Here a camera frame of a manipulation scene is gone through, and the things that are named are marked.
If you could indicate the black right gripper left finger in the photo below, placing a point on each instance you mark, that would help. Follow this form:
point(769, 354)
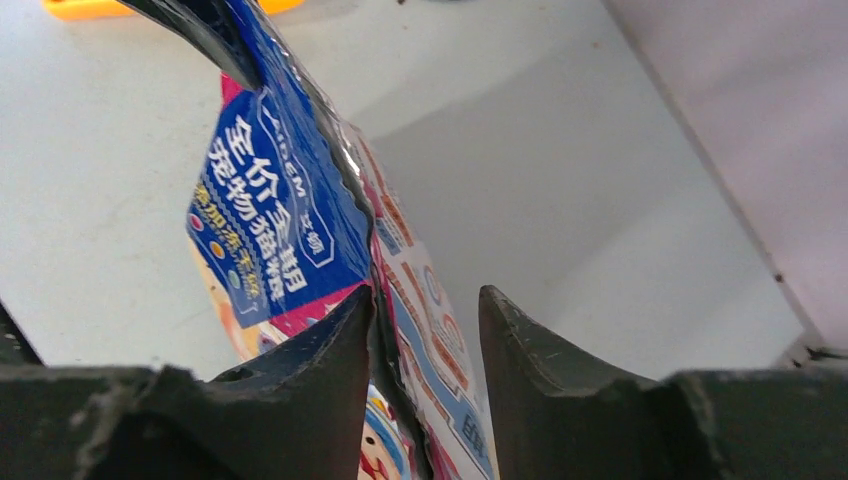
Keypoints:
point(295, 412)

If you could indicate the colourful cat food bag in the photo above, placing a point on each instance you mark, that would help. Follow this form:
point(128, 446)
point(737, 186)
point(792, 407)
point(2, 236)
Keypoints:
point(291, 214)

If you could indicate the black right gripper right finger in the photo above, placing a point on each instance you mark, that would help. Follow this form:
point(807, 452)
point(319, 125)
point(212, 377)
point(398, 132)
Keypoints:
point(559, 412)

